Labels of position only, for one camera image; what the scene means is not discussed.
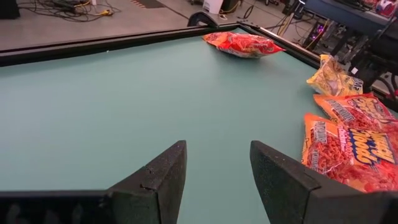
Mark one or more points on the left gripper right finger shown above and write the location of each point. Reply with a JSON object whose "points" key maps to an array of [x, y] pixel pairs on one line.
{"points": [[280, 186]]}

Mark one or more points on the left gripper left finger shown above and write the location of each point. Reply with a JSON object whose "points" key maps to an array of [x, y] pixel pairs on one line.
{"points": [[155, 193]]}

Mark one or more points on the orange Maruchan noodle packet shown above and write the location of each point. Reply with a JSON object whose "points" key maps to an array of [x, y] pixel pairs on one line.
{"points": [[342, 152], [357, 107]]}

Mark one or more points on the red Maruchan noodle packet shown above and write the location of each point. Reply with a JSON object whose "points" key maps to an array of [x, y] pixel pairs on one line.
{"points": [[245, 45]]}

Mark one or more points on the yellow Maruchan ramen packet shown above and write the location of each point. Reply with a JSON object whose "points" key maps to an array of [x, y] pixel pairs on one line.
{"points": [[332, 81]]}

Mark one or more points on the computer tower purple light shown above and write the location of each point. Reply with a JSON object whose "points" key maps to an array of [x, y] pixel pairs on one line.
{"points": [[318, 31]]}

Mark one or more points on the grey equipment cart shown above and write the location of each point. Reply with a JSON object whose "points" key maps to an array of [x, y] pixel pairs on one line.
{"points": [[342, 14]]}

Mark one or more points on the white box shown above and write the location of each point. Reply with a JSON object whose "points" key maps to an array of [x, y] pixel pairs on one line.
{"points": [[213, 6]]}

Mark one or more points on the black box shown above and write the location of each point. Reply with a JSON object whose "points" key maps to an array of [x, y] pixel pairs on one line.
{"points": [[9, 7]]}

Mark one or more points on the black metal table frame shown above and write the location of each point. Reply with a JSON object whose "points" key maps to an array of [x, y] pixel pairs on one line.
{"points": [[93, 46]]}

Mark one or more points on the black frame clamp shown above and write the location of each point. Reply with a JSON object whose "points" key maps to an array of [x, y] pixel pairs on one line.
{"points": [[202, 18]]}

